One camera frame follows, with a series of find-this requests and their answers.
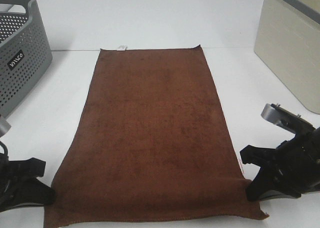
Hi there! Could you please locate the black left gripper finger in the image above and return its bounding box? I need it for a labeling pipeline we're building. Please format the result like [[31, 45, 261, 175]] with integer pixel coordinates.
[[9, 157, 46, 177], [7, 178, 56, 208]]

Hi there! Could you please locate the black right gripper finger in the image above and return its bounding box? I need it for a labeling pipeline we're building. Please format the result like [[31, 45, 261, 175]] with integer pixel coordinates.
[[240, 145, 277, 166], [245, 163, 302, 201]]

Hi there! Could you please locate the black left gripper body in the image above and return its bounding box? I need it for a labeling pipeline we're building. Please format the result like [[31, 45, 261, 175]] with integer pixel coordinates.
[[0, 142, 19, 212]]

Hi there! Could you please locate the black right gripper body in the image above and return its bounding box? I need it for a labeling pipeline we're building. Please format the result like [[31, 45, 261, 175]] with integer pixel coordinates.
[[271, 128, 320, 198]]

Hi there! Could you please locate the brown towel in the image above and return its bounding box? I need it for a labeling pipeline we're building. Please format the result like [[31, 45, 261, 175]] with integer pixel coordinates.
[[44, 46, 267, 227]]

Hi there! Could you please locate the grey perforated plastic basket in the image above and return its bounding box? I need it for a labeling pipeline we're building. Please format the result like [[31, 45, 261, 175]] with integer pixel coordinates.
[[0, 0, 53, 117]]

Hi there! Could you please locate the beige plastic storage box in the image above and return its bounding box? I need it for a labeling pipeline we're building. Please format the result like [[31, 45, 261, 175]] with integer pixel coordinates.
[[254, 0, 320, 114]]

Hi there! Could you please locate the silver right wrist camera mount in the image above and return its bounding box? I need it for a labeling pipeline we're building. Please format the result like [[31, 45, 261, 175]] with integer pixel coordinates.
[[261, 103, 315, 135]]

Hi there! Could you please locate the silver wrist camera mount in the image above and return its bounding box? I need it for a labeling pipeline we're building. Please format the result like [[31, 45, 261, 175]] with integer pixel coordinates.
[[261, 103, 315, 135], [0, 115, 12, 137]]

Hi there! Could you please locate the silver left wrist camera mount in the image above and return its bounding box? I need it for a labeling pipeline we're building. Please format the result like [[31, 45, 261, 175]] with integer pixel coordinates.
[[0, 115, 12, 137]]

